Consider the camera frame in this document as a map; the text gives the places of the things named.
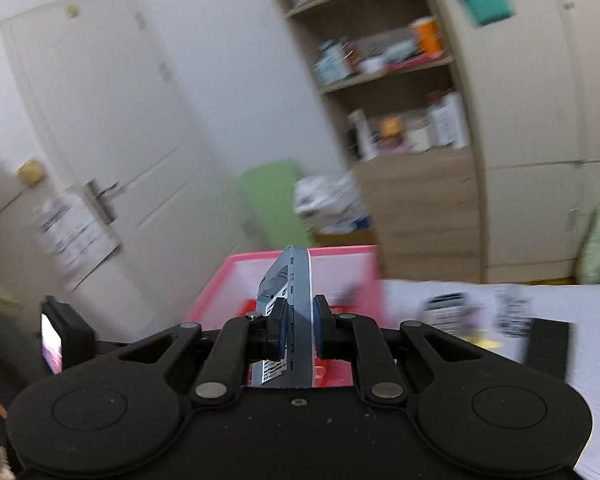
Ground grey portable wifi router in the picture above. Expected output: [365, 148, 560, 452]
[251, 246, 314, 388]

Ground black rectangular case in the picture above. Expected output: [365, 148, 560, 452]
[524, 318, 571, 380]

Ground white tissue paper pack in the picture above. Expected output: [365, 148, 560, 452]
[294, 171, 372, 234]

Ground green folding table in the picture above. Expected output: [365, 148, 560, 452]
[239, 159, 314, 249]

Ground white patterned table cloth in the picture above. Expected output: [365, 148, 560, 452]
[379, 278, 600, 480]

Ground white spray bottle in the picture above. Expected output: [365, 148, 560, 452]
[348, 108, 378, 162]

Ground small orange box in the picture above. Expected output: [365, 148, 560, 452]
[378, 115, 404, 139]

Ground white round jar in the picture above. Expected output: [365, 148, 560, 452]
[406, 118, 434, 153]

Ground white door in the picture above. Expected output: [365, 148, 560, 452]
[1, 0, 242, 324]

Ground wooden shelf cabinet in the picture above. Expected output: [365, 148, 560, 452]
[275, 0, 486, 283]

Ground orange paper cup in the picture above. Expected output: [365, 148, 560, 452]
[410, 16, 443, 56]

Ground light wood wardrobe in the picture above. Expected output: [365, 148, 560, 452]
[437, 0, 600, 283]

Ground white poster on wall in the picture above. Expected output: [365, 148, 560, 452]
[34, 188, 121, 290]

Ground silver door handle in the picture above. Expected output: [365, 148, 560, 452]
[84, 179, 123, 226]

